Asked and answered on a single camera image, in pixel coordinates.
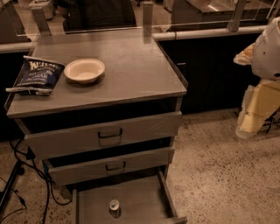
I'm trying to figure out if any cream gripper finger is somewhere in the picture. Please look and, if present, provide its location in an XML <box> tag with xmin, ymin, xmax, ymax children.
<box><xmin>234</xmin><ymin>44</ymin><xmax>255</xmax><ymax>66</ymax></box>
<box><xmin>235</xmin><ymin>80</ymin><xmax>280</xmax><ymax>139</ymax></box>

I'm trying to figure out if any redbull can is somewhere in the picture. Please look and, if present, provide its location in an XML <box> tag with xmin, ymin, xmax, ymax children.
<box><xmin>109</xmin><ymin>199</ymin><xmax>121</xmax><ymax>219</ymax></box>

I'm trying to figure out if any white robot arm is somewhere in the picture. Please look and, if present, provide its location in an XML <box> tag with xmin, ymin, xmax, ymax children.
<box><xmin>234</xmin><ymin>17</ymin><xmax>280</xmax><ymax>138</ymax></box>

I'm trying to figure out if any bottom grey drawer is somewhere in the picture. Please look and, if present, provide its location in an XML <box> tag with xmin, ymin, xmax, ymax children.
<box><xmin>72</xmin><ymin>168</ymin><xmax>187</xmax><ymax>224</ymax></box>

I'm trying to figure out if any grey drawer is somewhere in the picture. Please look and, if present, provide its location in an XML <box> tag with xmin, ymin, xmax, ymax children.
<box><xmin>72</xmin><ymin>168</ymin><xmax>187</xmax><ymax>224</ymax></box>
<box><xmin>49</xmin><ymin>147</ymin><xmax>174</xmax><ymax>186</ymax></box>
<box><xmin>17</xmin><ymin>111</ymin><xmax>182</xmax><ymax>159</ymax></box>

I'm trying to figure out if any grey drawer cabinet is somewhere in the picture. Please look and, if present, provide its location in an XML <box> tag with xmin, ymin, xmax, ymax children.
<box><xmin>3</xmin><ymin>28</ymin><xmax>189</xmax><ymax>224</ymax></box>

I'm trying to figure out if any middle grey drawer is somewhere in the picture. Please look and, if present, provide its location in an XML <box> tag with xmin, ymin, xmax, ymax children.
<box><xmin>49</xmin><ymin>147</ymin><xmax>174</xmax><ymax>186</ymax></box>

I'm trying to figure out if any top grey drawer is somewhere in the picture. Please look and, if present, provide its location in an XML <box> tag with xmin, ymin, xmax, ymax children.
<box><xmin>17</xmin><ymin>111</ymin><xmax>182</xmax><ymax>159</ymax></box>

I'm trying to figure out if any blue kettle chips bag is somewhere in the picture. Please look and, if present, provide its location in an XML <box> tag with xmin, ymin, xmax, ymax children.
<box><xmin>6</xmin><ymin>56</ymin><xmax>65</xmax><ymax>95</ymax></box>

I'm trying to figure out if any white railing bar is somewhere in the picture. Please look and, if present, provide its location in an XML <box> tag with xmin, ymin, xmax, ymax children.
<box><xmin>0</xmin><ymin>25</ymin><xmax>266</xmax><ymax>53</ymax></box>

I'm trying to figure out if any clear acrylic barrier panel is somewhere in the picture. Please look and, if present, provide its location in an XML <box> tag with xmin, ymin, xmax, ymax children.
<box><xmin>0</xmin><ymin>0</ymin><xmax>279</xmax><ymax>39</ymax></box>

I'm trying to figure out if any black tripod leg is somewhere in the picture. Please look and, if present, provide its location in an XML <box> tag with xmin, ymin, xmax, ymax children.
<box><xmin>0</xmin><ymin>161</ymin><xmax>24</xmax><ymax>214</ymax></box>

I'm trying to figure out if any black floor cable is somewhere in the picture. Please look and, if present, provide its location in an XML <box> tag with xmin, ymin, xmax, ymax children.
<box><xmin>0</xmin><ymin>138</ymin><xmax>73</xmax><ymax>224</ymax></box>

